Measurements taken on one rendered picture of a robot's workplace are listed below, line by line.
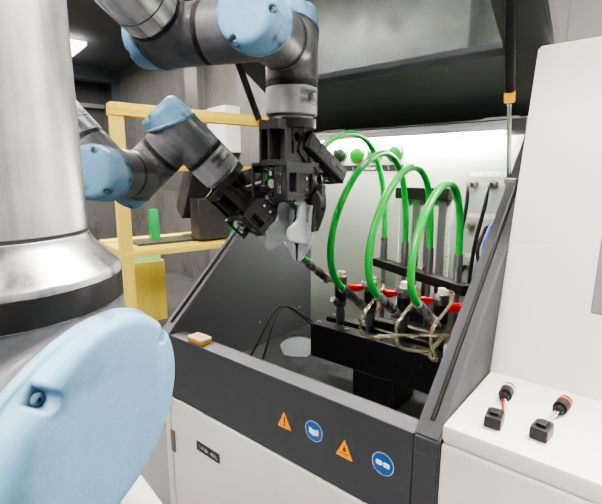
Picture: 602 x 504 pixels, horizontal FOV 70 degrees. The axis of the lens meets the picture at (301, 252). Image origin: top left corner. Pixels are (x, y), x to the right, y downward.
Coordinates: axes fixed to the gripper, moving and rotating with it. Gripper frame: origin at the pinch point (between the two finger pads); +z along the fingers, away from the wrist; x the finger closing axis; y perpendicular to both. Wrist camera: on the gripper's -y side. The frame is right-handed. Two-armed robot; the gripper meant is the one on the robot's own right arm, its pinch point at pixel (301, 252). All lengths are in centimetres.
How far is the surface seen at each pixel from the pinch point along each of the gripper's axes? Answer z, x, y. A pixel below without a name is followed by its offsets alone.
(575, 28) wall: -82, 1, -207
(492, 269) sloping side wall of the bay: 4.1, 21.8, -25.8
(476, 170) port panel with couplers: -13, 8, -57
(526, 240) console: -0.8, 25.7, -30.7
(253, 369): 25.5, -14.6, -3.1
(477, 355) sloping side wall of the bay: 16.9, 22.9, -17.3
